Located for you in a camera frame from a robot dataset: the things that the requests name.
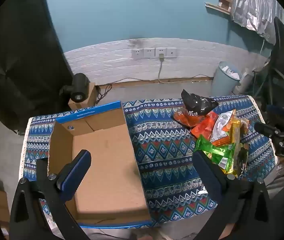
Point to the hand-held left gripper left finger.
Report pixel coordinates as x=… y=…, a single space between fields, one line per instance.
x=78 y=170

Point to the wooden window sill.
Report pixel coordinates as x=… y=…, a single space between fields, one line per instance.
x=217 y=7

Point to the grey-blue trash bin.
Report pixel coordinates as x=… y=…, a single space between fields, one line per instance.
x=223 y=82

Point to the blue patterned tablecloth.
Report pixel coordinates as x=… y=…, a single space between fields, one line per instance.
x=162 y=142

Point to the orange white green snack packet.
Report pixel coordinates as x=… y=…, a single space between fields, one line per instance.
x=222 y=127

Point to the red-orange snack packet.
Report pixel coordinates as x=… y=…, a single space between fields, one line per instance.
x=204 y=127

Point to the blue-sided cardboard box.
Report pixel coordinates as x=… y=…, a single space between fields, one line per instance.
x=107 y=167

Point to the silver foil curtain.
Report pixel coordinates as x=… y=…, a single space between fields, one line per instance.
x=252 y=7

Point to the bright green snack packet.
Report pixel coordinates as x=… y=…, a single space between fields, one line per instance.
x=212 y=150

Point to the black fabric softbox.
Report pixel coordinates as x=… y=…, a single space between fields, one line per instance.
x=19 y=55

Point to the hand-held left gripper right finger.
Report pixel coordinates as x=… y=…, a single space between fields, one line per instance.
x=207 y=170

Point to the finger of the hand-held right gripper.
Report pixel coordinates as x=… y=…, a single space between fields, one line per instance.
x=273 y=108
x=264 y=128

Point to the small brown cardboard box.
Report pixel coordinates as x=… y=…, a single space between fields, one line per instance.
x=92 y=95

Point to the black and orange snack packet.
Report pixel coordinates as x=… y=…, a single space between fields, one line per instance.
x=194 y=102

